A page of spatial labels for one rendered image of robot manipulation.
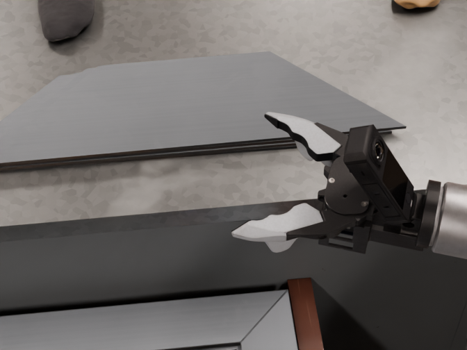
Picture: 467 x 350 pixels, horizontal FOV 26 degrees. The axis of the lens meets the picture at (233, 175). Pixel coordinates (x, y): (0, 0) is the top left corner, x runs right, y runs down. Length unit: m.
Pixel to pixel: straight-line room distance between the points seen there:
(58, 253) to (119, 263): 0.10
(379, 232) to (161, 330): 0.66
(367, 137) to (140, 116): 0.71
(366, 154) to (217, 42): 0.84
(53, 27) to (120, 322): 0.52
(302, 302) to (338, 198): 0.69
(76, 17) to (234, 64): 0.30
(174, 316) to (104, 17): 0.55
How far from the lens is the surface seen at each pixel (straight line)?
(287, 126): 1.09
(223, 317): 1.67
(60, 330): 1.68
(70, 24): 1.79
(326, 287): 1.77
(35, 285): 1.69
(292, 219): 1.03
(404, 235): 1.08
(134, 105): 1.65
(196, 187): 1.56
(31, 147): 1.61
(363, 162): 0.97
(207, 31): 1.79
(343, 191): 1.04
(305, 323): 1.69
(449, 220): 1.03
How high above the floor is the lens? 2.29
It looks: 52 degrees down
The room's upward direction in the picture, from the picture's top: straight up
